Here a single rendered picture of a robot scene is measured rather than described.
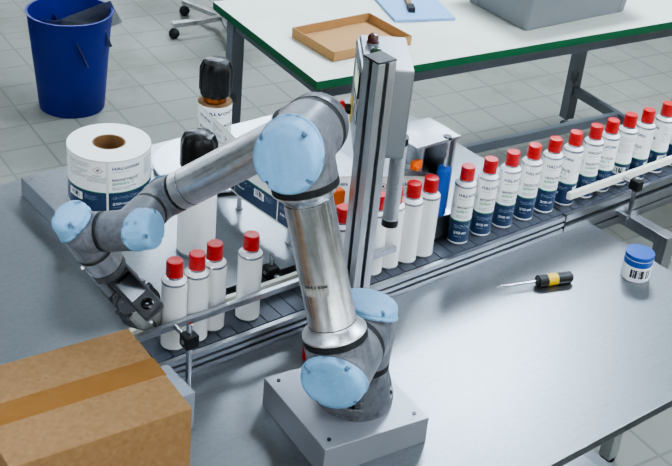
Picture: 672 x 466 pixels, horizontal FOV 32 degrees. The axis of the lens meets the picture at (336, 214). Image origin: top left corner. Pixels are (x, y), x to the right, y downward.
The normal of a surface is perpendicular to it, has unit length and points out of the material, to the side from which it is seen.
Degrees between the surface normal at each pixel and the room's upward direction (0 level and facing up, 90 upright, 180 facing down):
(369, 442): 90
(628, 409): 0
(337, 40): 0
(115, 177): 90
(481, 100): 0
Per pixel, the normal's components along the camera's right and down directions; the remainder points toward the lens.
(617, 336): 0.08, -0.86
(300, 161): -0.36, 0.30
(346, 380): -0.29, 0.54
